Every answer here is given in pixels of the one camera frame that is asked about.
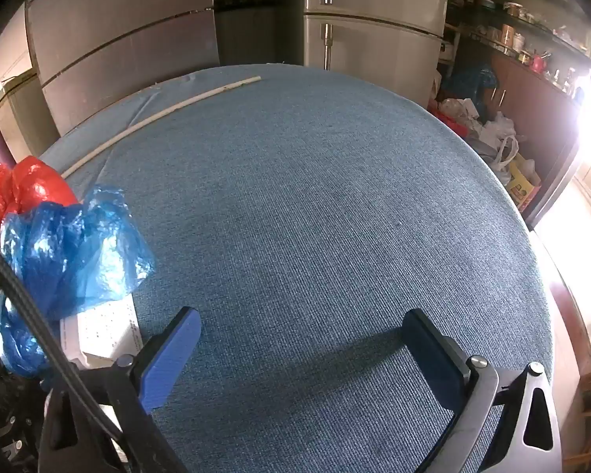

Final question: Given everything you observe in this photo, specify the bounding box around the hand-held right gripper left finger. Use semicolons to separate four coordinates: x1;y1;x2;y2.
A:
39;307;202;473

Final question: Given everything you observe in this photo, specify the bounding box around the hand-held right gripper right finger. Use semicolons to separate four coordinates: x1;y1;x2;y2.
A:
403;309;562;473

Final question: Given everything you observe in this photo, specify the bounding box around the small printed cardboard box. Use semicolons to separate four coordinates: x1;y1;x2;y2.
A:
59;296;143;370

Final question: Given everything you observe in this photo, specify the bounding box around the blue plastic bag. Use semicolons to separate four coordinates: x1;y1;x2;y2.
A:
0;184;157;379

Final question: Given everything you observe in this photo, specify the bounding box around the red tomato-like object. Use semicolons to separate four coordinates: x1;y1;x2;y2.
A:
0;155;78;243

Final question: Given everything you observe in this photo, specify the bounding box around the yellow cardboard box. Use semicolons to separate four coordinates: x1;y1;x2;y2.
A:
506;153;543;212

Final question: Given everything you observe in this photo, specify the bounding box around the blue tablecloth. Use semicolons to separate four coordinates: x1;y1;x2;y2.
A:
39;63;555;473

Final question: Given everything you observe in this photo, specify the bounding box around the white plastic bag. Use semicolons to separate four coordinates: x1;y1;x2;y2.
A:
438;99;519;178

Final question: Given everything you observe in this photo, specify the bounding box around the long white stick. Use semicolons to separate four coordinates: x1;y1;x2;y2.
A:
60;76;262;179

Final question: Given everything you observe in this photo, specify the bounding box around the blue plastic sack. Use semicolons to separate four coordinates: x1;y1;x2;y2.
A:
448;64;498;114

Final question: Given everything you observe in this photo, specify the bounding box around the wooden shelf cabinet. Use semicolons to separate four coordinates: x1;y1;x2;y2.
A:
443;0;591;227

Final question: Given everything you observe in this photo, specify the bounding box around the silver two-door refrigerator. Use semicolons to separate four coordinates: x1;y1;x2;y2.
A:
303;0;449;109

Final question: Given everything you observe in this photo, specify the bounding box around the black cable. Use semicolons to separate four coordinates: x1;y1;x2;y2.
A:
0;234;129;454

